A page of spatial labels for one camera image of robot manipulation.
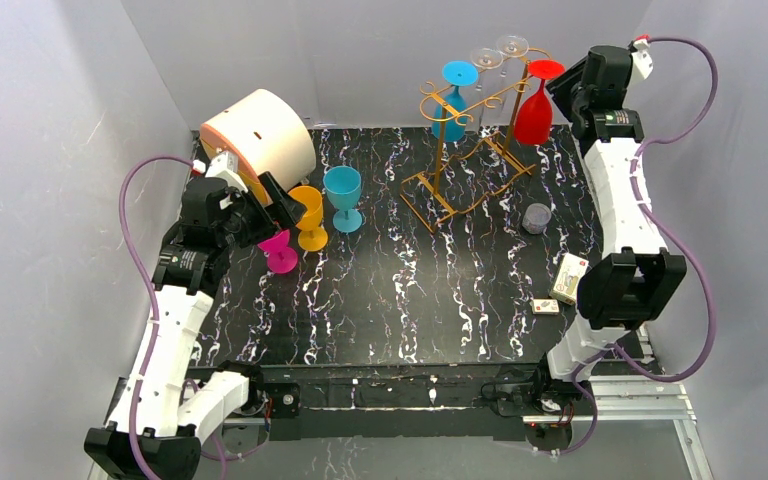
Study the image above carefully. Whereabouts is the clear wine glass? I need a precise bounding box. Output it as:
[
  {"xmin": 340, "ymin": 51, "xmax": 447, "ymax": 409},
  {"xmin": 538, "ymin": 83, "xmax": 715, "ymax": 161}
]
[
  {"xmin": 495, "ymin": 35, "xmax": 530, "ymax": 60},
  {"xmin": 470, "ymin": 48, "xmax": 504, "ymax": 133}
]

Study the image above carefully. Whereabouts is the round beige box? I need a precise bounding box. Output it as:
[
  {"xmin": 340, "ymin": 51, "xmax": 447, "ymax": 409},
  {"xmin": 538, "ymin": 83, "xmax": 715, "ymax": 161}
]
[{"xmin": 199, "ymin": 89, "xmax": 316, "ymax": 205}]

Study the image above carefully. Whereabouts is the small white red box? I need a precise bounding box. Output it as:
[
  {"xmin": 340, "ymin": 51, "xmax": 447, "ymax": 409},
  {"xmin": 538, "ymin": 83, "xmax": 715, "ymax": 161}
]
[{"xmin": 531, "ymin": 298, "xmax": 561, "ymax": 315}]

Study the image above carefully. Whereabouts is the magenta wine glass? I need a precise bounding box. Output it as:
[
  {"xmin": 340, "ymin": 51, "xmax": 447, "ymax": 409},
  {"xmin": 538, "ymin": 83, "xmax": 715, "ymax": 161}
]
[{"xmin": 258, "ymin": 229, "xmax": 298, "ymax": 274}]

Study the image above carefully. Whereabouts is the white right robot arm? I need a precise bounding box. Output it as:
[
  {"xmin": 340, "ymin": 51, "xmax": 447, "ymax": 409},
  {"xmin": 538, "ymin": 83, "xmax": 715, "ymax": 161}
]
[{"xmin": 480, "ymin": 37, "xmax": 687, "ymax": 416}]

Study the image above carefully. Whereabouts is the clear wine glass front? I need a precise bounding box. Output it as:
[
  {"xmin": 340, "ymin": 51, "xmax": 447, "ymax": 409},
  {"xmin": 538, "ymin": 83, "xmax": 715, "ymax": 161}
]
[{"xmin": 470, "ymin": 48, "xmax": 504, "ymax": 133}]

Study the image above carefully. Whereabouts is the orange wine glass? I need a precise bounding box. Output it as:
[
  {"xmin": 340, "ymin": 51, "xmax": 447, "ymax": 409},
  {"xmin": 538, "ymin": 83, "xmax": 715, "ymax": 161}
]
[{"xmin": 289, "ymin": 186, "xmax": 329, "ymax": 252}]

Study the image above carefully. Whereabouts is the long white green box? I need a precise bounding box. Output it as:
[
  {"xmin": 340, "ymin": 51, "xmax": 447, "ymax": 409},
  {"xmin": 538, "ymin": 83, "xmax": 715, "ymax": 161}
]
[{"xmin": 549, "ymin": 253, "xmax": 589, "ymax": 305}]

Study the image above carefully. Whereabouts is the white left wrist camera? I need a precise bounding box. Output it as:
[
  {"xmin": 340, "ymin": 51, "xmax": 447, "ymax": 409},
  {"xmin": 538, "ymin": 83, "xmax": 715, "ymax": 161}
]
[{"xmin": 191, "ymin": 151, "xmax": 248, "ymax": 193}]

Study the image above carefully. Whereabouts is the gold wine glass rack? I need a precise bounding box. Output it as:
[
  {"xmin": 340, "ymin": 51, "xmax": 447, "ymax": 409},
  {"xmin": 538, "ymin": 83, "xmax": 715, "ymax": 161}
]
[{"xmin": 399, "ymin": 46, "xmax": 555, "ymax": 234}]

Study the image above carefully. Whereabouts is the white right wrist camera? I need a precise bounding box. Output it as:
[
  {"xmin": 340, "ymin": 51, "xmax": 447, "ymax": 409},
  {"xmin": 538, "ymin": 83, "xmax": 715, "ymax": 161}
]
[{"xmin": 628, "ymin": 35, "xmax": 654, "ymax": 87}]

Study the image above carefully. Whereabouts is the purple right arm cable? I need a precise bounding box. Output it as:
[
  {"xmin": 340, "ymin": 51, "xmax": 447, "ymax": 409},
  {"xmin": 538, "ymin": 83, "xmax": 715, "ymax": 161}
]
[{"xmin": 542, "ymin": 35, "xmax": 720, "ymax": 458}]

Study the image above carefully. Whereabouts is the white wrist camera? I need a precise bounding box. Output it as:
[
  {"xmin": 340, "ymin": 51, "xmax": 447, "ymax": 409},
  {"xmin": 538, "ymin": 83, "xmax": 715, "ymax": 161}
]
[
  {"xmin": 628, "ymin": 35, "xmax": 654, "ymax": 87},
  {"xmin": 191, "ymin": 151, "xmax": 248, "ymax": 193}
]

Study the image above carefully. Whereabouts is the clear wine glass rear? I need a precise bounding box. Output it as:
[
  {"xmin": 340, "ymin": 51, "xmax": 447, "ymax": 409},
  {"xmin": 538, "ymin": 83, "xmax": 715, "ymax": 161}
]
[{"xmin": 495, "ymin": 35, "xmax": 530, "ymax": 60}]

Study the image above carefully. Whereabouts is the red wine glass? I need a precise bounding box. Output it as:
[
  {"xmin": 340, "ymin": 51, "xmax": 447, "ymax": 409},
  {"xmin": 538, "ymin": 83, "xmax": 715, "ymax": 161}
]
[{"xmin": 514, "ymin": 59, "xmax": 565, "ymax": 146}]

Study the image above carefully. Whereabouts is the blue wine glass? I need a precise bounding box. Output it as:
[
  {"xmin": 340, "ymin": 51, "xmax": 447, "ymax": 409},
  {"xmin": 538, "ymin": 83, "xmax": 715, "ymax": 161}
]
[{"xmin": 431, "ymin": 60, "xmax": 479, "ymax": 142}]

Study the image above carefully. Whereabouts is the teal wine glass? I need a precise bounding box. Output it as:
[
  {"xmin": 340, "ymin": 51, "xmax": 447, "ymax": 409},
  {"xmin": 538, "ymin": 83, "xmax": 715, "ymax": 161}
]
[{"xmin": 323, "ymin": 166, "xmax": 363, "ymax": 234}]

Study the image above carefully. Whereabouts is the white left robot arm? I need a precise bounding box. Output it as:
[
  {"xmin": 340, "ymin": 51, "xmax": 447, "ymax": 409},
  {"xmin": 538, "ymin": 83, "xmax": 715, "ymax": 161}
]
[{"xmin": 84, "ymin": 172, "xmax": 306, "ymax": 479}]

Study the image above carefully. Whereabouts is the small grey glitter jar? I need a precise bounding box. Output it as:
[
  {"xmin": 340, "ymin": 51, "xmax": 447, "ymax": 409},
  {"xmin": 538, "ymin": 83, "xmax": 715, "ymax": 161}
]
[{"xmin": 522, "ymin": 203, "xmax": 552, "ymax": 235}]

